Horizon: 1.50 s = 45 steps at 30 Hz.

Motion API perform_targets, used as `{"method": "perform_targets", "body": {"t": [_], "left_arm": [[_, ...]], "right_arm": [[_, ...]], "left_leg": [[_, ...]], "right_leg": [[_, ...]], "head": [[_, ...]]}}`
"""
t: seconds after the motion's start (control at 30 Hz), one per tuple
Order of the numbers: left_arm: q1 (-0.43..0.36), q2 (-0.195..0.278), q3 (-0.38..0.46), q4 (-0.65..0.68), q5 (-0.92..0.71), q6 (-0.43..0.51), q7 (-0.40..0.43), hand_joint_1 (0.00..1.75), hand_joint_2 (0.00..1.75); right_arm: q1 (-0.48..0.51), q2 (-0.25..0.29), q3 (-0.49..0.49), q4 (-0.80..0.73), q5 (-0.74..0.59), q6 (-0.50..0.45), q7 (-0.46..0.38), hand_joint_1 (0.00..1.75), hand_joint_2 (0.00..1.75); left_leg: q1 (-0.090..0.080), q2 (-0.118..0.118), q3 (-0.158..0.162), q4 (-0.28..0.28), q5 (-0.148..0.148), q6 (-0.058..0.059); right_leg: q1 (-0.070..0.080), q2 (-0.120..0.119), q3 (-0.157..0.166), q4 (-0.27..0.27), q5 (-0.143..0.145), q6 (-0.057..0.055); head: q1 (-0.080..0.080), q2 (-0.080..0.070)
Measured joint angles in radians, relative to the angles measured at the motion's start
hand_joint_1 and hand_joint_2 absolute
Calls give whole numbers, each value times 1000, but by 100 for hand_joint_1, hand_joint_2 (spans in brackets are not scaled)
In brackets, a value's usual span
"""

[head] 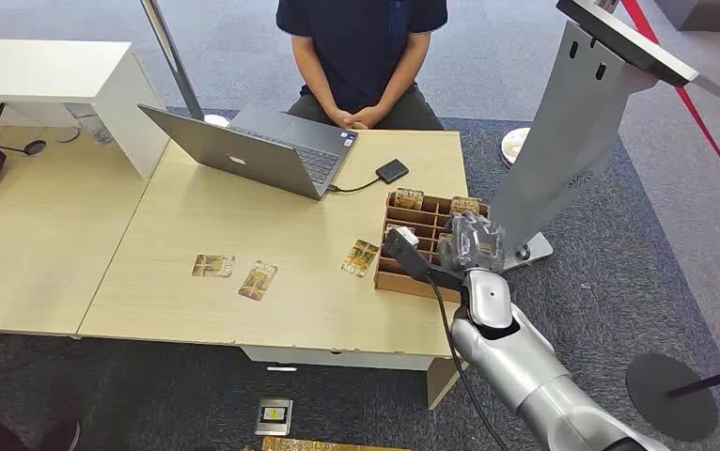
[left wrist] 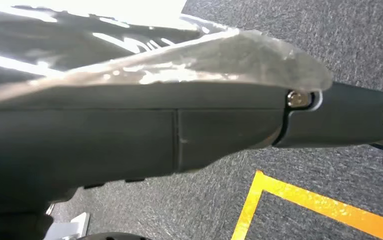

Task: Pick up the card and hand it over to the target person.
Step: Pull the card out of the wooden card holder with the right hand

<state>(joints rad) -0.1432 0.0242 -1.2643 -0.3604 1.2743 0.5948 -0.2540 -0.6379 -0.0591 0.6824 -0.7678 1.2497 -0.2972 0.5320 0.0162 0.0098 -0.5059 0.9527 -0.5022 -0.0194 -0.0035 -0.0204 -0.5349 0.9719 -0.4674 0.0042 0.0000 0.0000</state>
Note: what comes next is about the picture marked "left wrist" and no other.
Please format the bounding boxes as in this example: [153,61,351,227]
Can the glossy black robot body shell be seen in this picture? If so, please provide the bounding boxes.
[0,0,232,90]

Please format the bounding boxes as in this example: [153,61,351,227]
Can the yellow floor tape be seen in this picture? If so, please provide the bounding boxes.
[230,170,383,240]

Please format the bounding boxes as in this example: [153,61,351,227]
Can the white base bracket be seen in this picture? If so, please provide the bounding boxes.
[43,211,91,240]

